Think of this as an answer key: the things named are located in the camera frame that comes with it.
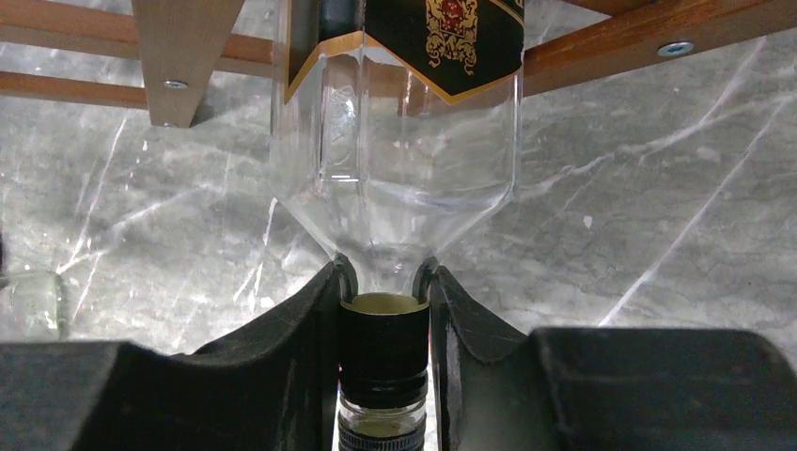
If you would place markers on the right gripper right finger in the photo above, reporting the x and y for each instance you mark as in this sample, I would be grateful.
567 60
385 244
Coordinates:
590 388

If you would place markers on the brown wooden wine rack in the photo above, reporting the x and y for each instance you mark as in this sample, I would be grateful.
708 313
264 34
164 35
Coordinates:
622 43

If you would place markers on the clear tall glass bottle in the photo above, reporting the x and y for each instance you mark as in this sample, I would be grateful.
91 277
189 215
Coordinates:
33 307

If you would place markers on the clear square labelled liquor bottle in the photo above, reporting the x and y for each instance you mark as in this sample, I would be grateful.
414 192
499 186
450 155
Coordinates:
395 130

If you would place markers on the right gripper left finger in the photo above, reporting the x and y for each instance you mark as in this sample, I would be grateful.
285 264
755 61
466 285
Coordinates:
268 385

